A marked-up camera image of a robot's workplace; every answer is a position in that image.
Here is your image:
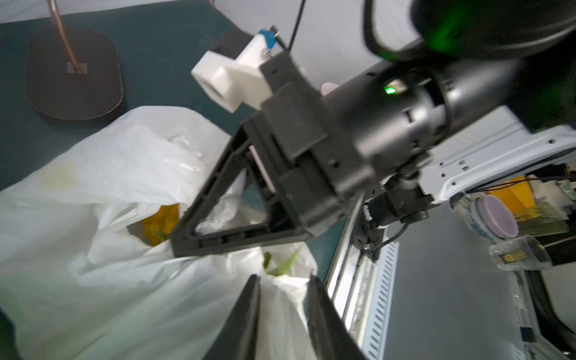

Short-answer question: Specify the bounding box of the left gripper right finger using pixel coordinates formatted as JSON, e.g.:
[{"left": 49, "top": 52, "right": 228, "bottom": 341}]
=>
[{"left": 307, "top": 275, "right": 365, "bottom": 360}]

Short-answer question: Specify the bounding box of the purple lidded ceramic bowl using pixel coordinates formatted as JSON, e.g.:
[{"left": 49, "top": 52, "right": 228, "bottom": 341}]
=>
[{"left": 455, "top": 195, "right": 519, "bottom": 242}]

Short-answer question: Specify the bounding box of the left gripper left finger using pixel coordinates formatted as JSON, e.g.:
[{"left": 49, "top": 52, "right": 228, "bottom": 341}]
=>
[{"left": 202, "top": 274, "right": 261, "bottom": 360}]

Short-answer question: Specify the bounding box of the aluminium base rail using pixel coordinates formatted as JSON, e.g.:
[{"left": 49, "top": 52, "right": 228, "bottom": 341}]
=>
[{"left": 325, "top": 198, "right": 379, "bottom": 350}]

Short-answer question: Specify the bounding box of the thin black cable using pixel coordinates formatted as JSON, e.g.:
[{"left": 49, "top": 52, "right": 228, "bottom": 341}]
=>
[{"left": 274, "top": 0, "right": 308, "bottom": 53}]

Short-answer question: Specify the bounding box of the yellow plastic cup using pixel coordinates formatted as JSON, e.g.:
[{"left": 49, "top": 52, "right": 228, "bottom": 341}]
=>
[{"left": 487, "top": 176, "right": 536, "bottom": 214}]

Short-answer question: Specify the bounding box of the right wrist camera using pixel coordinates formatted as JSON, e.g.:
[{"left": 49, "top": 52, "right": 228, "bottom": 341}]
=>
[{"left": 190, "top": 28, "right": 277, "bottom": 113}]

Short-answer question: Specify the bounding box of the clear plastic container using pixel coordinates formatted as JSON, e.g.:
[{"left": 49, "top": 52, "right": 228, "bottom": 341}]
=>
[{"left": 488, "top": 235, "right": 552, "bottom": 272}]

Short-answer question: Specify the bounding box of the bronze scroll hanger stand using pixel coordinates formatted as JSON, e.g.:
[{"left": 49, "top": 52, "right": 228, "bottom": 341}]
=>
[{"left": 26, "top": 1, "right": 125, "bottom": 121}]

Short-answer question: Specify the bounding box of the white plastic bag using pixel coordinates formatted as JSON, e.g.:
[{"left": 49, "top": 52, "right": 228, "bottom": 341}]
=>
[{"left": 1, "top": 106, "right": 317, "bottom": 359}]

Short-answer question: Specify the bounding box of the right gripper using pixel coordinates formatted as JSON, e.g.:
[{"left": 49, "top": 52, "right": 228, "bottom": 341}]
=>
[{"left": 170, "top": 51, "right": 374, "bottom": 257}]

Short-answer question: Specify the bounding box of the white vented cable duct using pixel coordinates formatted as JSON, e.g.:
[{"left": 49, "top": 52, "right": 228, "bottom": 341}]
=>
[{"left": 361, "top": 243, "right": 400, "bottom": 360}]

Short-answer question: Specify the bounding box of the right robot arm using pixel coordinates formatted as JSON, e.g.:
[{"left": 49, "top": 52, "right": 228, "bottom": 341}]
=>
[{"left": 170, "top": 1, "right": 575, "bottom": 257}]

